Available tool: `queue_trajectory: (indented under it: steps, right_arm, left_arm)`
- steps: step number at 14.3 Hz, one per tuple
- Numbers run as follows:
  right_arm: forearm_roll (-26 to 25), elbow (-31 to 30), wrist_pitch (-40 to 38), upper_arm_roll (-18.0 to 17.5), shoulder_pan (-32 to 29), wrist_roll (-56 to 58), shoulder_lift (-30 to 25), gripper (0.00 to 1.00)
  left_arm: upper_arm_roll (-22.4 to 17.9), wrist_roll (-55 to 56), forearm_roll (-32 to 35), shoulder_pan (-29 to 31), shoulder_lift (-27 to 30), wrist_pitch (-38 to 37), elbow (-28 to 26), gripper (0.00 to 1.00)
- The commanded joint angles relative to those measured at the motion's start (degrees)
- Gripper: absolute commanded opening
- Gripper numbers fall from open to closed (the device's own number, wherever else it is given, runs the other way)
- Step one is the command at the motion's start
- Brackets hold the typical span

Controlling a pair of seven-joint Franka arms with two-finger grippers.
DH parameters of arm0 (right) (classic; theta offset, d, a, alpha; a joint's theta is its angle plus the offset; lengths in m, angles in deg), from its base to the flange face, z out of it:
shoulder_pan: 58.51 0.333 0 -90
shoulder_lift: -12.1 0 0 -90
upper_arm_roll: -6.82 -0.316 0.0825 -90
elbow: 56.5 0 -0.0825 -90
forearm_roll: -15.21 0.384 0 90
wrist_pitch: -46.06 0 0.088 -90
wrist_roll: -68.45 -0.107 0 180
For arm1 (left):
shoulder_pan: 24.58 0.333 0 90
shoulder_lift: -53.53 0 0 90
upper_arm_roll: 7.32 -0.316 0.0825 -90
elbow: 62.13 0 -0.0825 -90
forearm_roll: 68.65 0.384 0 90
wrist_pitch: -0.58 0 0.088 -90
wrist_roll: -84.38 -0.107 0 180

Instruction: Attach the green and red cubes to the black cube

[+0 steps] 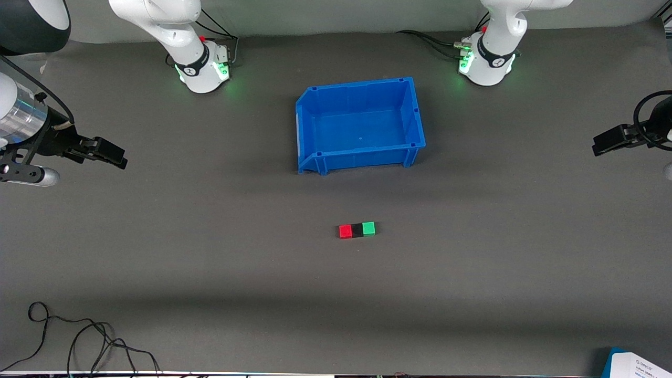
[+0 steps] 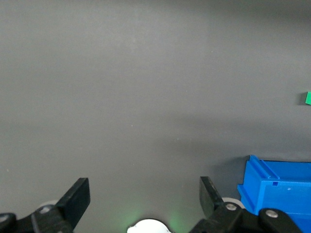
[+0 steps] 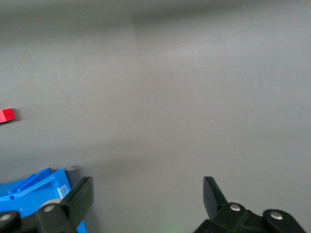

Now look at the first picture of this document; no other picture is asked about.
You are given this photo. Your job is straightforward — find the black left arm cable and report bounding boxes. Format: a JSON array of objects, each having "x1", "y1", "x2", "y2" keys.
[{"x1": 633, "y1": 90, "x2": 672, "y2": 145}]

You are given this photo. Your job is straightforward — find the blue and white box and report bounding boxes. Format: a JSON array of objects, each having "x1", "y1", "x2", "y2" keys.
[{"x1": 601, "y1": 346, "x2": 672, "y2": 378}]

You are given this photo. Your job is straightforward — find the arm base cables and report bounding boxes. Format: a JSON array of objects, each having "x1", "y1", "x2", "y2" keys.
[
  {"x1": 396, "y1": 30, "x2": 473, "y2": 59},
  {"x1": 195, "y1": 8, "x2": 240, "y2": 66}
]

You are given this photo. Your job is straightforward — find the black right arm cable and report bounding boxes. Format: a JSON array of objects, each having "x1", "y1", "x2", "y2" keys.
[{"x1": 0, "y1": 55, "x2": 75, "y2": 127}]

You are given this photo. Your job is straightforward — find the blue plastic bin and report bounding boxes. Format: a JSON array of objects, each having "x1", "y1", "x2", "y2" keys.
[{"x1": 295, "y1": 77, "x2": 426, "y2": 176}]

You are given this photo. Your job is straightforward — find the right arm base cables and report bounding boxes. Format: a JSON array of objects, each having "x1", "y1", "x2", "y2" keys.
[{"x1": 195, "y1": 8, "x2": 240, "y2": 66}]

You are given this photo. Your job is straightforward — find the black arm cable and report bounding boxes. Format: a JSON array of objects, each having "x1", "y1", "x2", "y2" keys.
[
  {"x1": 0, "y1": 55, "x2": 75, "y2": 127},
  {"x1": 633, "y1": 90, "x2": 672, "y2": 145}
]

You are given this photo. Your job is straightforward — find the thin black loose cable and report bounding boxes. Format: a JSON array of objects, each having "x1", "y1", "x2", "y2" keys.
[{"x1": 0, "y1": 301, "x2": 161, "y2": 376}]

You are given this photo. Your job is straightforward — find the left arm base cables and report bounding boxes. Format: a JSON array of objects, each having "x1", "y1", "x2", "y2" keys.
[{"x1": 396, "y1": 30, "x2": 473, "y2": 59}]

